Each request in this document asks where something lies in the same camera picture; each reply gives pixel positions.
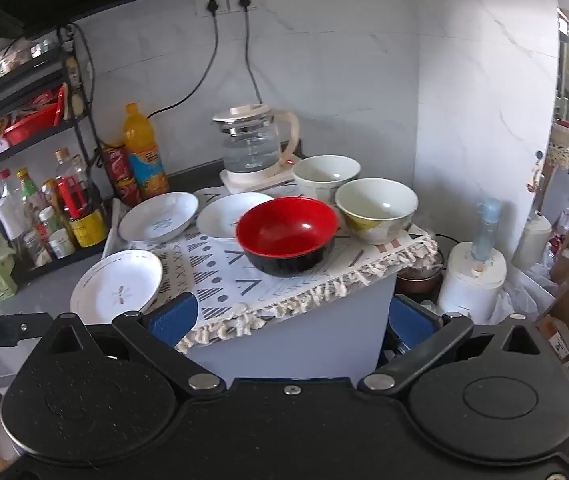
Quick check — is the white plate brown rim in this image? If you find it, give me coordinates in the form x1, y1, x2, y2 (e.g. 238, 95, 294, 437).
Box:
70, 249, 163, 325

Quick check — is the white plate Sweet print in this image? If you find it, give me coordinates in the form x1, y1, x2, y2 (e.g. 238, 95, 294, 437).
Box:
118, 192, 199, 244

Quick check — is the white plate Bakery print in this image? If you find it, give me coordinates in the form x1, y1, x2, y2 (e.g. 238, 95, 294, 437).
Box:
196, 192, 272, 240

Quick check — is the cream bowl with yellow pattern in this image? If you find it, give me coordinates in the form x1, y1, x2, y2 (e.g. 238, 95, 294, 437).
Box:
334, 178, 419, 245

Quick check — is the red and black bowl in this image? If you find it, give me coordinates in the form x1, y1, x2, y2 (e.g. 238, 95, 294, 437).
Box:
236, 197, 339, 278

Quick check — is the white bowl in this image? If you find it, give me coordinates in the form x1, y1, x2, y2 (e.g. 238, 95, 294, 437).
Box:
292, 155, 361, 205

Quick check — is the dark pot with trash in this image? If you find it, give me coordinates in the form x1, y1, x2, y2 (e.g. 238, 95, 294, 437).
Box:
396, 254, 444, 295

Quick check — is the white rice cooker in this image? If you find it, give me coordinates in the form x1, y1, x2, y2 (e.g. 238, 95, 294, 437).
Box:
437, 242, 508, 324

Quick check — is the patterned fringed table cloth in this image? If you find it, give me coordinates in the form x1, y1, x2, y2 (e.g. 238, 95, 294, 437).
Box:
102, 200, 438, 353

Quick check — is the white cap bottle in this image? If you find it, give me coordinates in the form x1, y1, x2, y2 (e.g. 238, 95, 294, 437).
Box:
0, 168, 32, 268

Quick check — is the green cap sauce bottle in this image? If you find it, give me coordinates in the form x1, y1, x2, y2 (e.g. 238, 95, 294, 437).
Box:
16, 168, 53, 257

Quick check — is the soy sauce bottle yellow label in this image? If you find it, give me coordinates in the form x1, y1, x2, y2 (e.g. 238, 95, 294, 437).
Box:
56, 148, 108, 248

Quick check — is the light blue water bottle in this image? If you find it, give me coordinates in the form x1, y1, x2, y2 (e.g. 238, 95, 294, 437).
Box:
471, 197, 502, 262

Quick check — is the cream kettle base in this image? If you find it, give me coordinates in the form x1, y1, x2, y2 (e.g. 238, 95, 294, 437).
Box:
219, 155, 301, 194

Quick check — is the red snack can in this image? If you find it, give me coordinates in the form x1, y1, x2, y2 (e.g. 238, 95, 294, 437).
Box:
102, 144, 142, 207

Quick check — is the black metal spice rack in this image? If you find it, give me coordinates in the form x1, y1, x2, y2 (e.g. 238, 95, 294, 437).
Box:
0, 23, 111, 281

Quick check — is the orange juice bottle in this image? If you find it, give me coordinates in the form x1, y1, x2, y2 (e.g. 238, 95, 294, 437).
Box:
123, 103, 170, 198

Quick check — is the glass electric kettle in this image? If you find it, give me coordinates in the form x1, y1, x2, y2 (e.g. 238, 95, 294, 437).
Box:
213, 104, 301, 176

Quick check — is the red basket on rack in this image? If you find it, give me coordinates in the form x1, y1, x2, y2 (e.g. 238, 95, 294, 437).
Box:
4, 103, 62, 146

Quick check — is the left black power cable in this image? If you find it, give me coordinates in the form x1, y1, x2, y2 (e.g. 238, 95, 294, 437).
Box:
144, 0, 220, 122

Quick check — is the black power cable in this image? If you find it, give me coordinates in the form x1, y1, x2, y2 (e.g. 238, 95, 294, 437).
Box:
144, 0, 220, 122
239, 0, 265, 105

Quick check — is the right black power cable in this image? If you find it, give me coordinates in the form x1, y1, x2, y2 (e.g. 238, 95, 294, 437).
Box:
239, 0, 265, 105

